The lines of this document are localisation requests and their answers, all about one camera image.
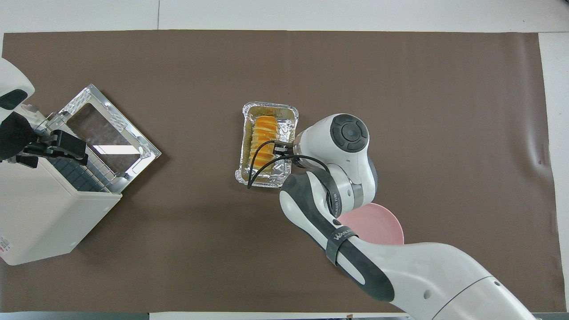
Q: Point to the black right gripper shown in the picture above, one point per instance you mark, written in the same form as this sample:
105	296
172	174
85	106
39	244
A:
282	149

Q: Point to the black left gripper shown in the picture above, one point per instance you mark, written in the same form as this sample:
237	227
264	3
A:
18	138

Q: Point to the aluminium foil tray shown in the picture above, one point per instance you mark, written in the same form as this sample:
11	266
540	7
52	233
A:
284	120

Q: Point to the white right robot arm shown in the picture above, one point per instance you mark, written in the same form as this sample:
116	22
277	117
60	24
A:
400	271

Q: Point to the cream toaster oven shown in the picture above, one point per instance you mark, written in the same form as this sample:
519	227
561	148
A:
40	213

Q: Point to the glass oven door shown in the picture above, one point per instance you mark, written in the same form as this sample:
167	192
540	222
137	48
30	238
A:
111	133

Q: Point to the pink round plate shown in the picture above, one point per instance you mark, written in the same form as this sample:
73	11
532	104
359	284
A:
378	226

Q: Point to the brown table mat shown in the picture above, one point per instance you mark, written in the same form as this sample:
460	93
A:
178	249

